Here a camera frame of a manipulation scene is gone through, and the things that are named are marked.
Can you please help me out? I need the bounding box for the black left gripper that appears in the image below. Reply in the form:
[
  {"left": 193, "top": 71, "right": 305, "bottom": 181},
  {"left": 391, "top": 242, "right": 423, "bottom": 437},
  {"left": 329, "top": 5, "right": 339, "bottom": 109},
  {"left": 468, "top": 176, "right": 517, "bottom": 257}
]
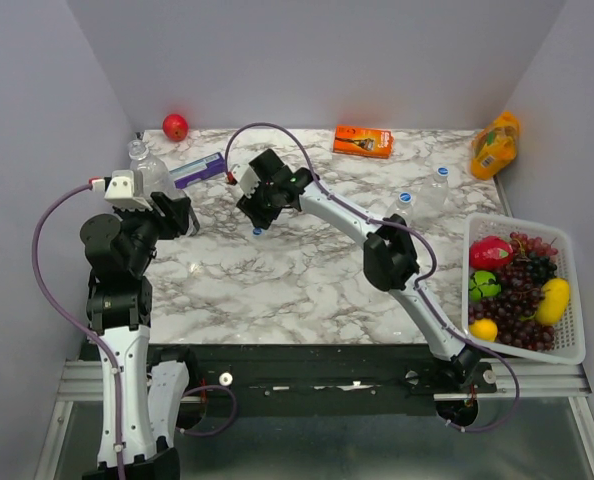
[{"left": 115, "top": 190, "right": 192, "bottom": 275}]

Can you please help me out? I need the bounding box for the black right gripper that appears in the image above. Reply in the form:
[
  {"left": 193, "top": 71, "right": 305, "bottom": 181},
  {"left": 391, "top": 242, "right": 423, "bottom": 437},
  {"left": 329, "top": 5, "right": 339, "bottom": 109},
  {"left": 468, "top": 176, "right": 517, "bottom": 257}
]
[{"left": 234, "top": 179, "right": 280, "bottom": 233}]

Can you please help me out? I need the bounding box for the clear plastic bottle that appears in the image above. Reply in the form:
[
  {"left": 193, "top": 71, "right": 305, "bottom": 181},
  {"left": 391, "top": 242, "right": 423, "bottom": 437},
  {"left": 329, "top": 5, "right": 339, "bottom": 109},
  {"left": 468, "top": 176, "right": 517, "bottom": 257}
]
[
  {"left": 414, "top": 167, "right": 449, "bottom": 218},
  {"left": 384, "top": 191, "right": 414, "bottom": 226},
  {"left": 127, "top": 139, "right": 179, "bottom": 200}
]

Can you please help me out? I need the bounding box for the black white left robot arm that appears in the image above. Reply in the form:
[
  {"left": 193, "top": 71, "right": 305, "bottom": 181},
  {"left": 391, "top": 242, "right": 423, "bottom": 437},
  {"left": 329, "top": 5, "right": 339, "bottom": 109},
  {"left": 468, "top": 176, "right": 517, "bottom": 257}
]
[{"left": 80, "top": 192, "right": 199, "bottom": 479}]

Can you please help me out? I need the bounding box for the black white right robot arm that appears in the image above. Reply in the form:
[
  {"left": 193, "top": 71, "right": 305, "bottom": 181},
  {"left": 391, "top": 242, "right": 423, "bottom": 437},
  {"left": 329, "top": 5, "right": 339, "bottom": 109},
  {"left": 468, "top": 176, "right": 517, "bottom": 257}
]
[{"left": 227, "top": 149, "right": 481, "bottom": 392}]

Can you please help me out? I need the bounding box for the black drink can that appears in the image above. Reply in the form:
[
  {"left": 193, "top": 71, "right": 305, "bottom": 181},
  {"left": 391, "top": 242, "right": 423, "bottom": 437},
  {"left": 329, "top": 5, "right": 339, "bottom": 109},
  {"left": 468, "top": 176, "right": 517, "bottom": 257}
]
[{"left": 186, "top": 206, "right": 200, "bottom": 237}]

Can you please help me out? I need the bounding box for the purple white flat box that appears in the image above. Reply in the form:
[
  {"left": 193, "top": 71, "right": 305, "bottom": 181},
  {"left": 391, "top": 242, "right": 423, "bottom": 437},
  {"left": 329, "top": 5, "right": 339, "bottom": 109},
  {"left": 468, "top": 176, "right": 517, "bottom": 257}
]
[{"left": 170, "top": 153, "right": 226, "bottom": 189}]

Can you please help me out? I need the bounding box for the red apple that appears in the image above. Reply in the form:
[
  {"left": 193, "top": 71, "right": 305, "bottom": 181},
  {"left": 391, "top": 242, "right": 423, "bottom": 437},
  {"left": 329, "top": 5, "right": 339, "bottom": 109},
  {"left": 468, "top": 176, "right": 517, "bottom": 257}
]
[{"left": 162, "top": 113, "right": 189, "bottom": 142}]

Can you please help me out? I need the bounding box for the orange razor box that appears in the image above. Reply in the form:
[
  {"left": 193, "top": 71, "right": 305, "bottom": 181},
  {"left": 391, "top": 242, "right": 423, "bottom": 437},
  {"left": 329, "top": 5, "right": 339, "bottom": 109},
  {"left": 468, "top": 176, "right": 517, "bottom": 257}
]
[{"left": 332, "top": 125, "right": 394, "bottom": 159}]

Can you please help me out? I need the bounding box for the red dragon fruit toy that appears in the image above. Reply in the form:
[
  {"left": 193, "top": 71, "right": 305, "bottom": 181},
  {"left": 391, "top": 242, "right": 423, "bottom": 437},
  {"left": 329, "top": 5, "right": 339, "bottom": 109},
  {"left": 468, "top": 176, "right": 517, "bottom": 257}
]
[{"left": 469, "top": 236, "right": 514, "bottom": 271}]

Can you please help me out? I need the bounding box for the green toy fruit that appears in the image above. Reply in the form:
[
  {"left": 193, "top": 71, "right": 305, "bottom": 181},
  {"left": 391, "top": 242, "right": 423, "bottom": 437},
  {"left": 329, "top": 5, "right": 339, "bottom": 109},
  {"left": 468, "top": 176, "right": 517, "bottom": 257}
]
[{"left": 468, "top": 270, "right": 501, "bottom": 303}]

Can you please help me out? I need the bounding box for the orange snack bag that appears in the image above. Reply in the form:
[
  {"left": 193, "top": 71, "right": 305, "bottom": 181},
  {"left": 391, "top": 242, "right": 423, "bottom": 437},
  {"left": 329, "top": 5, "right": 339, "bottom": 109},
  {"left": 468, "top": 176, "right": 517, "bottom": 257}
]
[{"left": 470, "top": 111, "right": 520, "bottom": 180}]

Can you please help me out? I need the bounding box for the yellow lemon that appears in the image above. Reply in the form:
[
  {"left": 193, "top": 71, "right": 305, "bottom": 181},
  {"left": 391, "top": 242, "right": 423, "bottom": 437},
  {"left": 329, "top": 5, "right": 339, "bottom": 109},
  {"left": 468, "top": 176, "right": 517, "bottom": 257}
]
[
  {"left": 535, "top": 278, "right": 571, "bottom": 326},
  {"left": 469, "top": 318, "right": 498, "bottom": 342}
]

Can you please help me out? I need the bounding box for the purple grape bunch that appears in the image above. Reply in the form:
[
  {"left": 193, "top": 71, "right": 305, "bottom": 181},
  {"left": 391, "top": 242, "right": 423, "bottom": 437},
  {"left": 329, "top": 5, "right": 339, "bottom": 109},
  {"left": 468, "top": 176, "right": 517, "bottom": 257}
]
[{"left": 467, "top": 231, "right": 558, "bottom": 352}]

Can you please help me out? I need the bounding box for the white plastic basket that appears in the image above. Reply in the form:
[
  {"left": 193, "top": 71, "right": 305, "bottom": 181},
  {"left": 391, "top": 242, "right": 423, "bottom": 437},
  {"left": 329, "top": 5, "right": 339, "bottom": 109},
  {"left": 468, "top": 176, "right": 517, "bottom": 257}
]
[{"left": 461, "top": 214, "right": 586, "bottom": 365}]

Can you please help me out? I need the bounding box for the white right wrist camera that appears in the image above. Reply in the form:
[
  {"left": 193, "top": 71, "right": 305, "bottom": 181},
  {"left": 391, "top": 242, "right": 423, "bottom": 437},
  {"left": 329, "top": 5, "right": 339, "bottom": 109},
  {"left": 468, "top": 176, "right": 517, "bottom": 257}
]
[{"left": 228, "top": 164, "right": 261, "bottom": 198}]

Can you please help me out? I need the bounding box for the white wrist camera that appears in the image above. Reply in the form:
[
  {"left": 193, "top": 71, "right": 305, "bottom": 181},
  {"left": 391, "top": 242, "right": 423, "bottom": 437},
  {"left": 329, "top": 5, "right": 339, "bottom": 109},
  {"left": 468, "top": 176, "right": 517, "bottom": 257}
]
[
  {"left": 228, "top": 164, "right": 261, "bottom": 198},
  {"left": 104, "top": 170, "right": 152, "bottom": 211}
]

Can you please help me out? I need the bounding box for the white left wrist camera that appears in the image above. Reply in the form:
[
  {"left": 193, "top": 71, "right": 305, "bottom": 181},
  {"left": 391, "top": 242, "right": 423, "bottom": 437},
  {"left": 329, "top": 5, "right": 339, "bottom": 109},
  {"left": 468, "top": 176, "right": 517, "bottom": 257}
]
[{"left": 104, "top": 170, "right": 152, "bottom": 211}]

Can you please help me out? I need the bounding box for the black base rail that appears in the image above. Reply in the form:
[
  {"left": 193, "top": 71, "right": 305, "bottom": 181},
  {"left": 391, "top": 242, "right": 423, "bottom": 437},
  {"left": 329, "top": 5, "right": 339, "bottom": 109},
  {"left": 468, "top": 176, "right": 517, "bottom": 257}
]
[{"left": 76, "top": 342, "right": 498, "bottom": 419}]

